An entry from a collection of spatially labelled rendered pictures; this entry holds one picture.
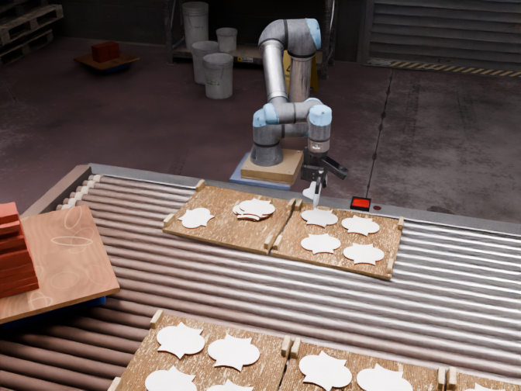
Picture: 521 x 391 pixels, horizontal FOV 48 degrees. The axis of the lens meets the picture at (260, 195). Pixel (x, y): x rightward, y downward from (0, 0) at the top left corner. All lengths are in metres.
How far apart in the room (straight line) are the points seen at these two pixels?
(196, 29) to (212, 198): 4.47
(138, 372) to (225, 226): 0.72
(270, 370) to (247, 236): 0.63
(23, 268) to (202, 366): 0.57
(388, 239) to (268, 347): 0.68
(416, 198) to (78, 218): 2.73
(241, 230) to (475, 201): 2.51
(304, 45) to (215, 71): 3.37
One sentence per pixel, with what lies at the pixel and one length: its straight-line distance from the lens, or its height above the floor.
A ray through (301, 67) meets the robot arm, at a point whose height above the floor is 1.37.
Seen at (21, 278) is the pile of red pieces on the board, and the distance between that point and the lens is 1.82.
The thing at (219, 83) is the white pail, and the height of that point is 0.16.
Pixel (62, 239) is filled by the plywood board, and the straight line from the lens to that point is 2.04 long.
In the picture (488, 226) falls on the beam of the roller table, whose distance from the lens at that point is 2.39.
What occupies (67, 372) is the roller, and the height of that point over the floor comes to 0.92.
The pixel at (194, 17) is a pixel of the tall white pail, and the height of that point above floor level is 0.51.
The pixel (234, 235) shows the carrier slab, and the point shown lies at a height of 0.94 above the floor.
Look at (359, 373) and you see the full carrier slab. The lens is 1.66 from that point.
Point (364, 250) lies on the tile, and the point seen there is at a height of 0.94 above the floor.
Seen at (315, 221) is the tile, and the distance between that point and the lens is 2.21.
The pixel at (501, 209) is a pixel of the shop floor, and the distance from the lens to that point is 4.36.
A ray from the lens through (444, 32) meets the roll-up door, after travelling 6.71.
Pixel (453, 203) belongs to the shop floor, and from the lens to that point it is 4.31.
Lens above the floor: 2.16
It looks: 31 degrees down
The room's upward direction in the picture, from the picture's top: straight up
